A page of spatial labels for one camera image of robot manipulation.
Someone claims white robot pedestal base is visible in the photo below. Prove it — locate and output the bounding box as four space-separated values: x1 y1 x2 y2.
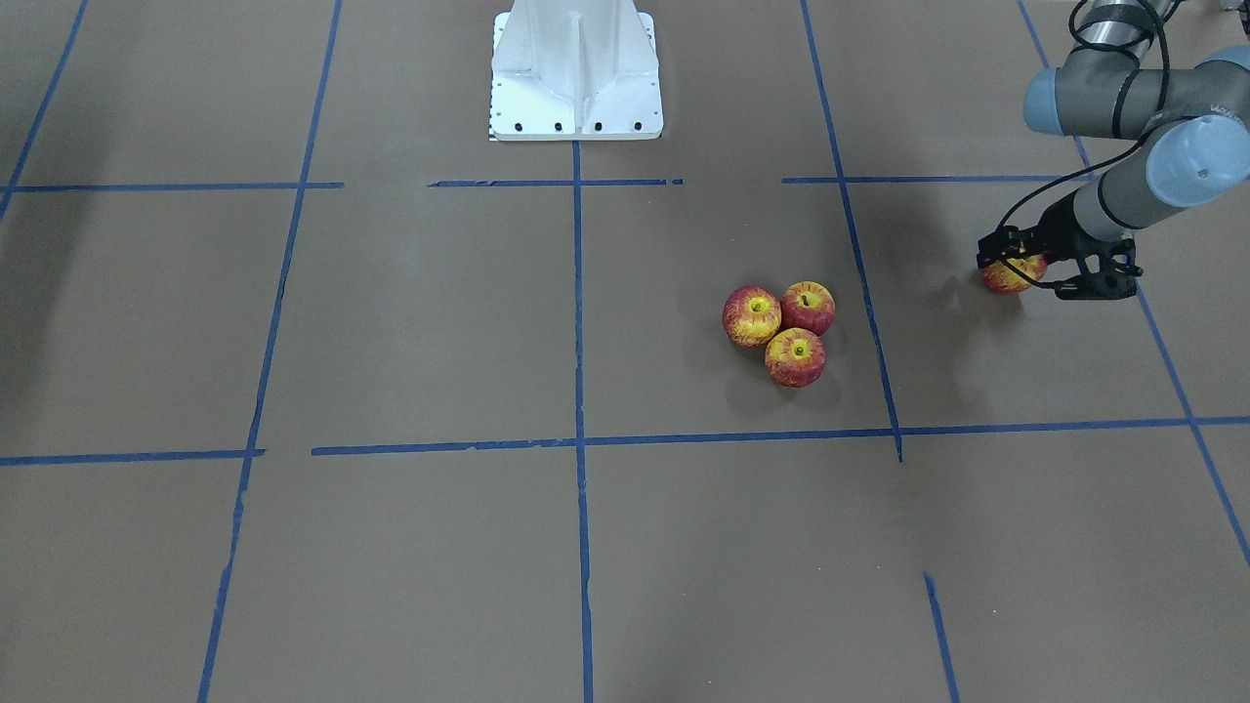
488 1 665 143

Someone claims back red yellow apple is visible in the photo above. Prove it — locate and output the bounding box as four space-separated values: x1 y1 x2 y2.
764 326 826 389

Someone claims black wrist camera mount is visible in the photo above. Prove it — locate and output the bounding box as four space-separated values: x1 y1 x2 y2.
1045 236 1143 301

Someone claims front red yellow apple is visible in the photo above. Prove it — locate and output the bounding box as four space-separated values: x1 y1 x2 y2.
723 285 783 349
778 281 838 336

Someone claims lone red yellow apple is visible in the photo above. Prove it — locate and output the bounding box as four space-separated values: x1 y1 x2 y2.
980 254 1049 295

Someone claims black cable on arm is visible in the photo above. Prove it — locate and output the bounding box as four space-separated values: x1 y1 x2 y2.
996 0 1173 235

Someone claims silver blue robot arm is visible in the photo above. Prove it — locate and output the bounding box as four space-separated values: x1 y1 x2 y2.
978 1 1248 284

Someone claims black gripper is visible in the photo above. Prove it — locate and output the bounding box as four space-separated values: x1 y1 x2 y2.
978 200 1086 269

